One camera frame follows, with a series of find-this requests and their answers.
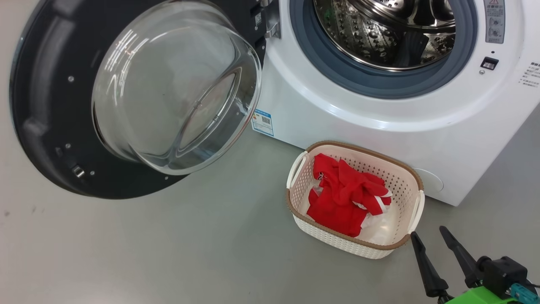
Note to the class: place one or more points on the black door latch socket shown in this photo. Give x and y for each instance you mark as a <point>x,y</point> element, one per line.
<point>489,63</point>

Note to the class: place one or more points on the white front-load washing machine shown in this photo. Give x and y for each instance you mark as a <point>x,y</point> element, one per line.
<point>379,126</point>

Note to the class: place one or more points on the grey warning label strip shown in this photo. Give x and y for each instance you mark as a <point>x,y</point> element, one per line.
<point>494,25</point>

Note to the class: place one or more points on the grey rubber door gasket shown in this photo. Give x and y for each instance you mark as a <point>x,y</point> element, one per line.
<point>301,42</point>

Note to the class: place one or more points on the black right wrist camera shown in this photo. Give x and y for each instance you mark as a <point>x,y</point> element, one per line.
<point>502,274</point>

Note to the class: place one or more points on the cream basket with brown rim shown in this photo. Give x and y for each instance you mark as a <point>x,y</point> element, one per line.
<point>337,243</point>

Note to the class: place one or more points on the dark grey glass washer door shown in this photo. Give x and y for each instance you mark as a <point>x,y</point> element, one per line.
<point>50,105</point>

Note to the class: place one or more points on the round white filter cover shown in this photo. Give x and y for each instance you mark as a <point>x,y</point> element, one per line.
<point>432,181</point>

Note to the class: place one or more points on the red and white garment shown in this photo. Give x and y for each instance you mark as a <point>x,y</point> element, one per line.
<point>341,198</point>

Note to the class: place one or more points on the stainless steel washer drum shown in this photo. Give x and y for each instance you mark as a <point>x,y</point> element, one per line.
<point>379,33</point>

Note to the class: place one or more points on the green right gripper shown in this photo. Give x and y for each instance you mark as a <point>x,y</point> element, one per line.
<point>485,297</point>

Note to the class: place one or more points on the blue energy label sticker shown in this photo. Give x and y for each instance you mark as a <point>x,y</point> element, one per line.
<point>263,122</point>

